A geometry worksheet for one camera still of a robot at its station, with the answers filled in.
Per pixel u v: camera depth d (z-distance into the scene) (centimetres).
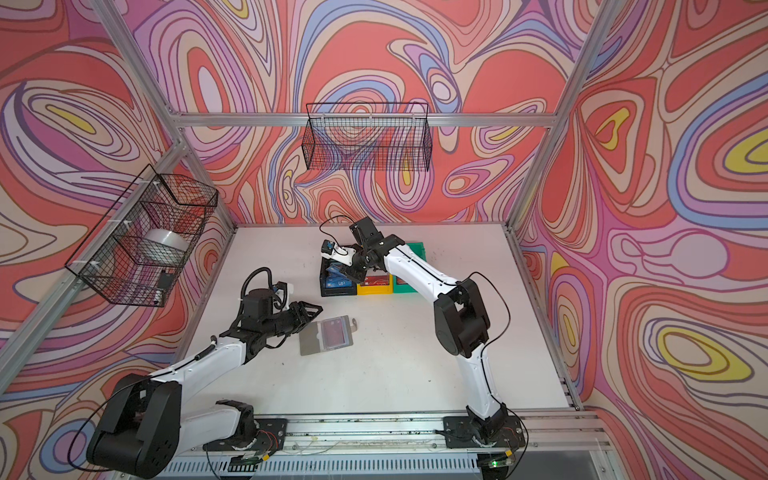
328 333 91
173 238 74
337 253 76
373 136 96
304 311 79
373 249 68
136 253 74
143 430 41
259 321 68
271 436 72
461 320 53
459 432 74
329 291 97
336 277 101
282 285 82
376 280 100
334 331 91
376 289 96
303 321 76
